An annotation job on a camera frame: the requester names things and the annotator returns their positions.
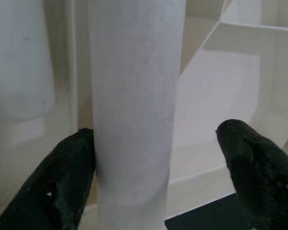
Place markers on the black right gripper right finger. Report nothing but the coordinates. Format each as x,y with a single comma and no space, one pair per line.
261,172

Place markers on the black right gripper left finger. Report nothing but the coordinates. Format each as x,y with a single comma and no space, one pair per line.
50,182

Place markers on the white plastic children table top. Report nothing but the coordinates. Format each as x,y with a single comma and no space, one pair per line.
230,72

